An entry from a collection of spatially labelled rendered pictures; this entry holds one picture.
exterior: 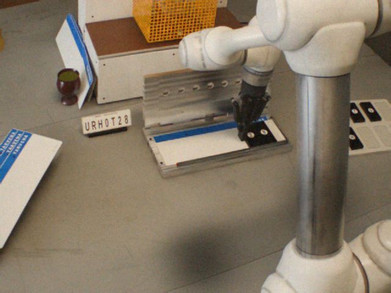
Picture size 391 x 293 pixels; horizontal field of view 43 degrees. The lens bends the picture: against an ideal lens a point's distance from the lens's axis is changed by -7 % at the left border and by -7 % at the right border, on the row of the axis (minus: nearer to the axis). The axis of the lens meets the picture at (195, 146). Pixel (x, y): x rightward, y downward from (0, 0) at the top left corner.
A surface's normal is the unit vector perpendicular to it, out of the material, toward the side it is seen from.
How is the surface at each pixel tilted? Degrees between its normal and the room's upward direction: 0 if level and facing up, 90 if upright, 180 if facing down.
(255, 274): 0
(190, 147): 0
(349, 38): 73
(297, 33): 87
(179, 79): 79
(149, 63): 90
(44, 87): 0
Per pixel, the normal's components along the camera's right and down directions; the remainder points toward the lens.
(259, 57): 0.26, 0.73
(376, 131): 0.11, -0.71
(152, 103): 0.38, 0.53
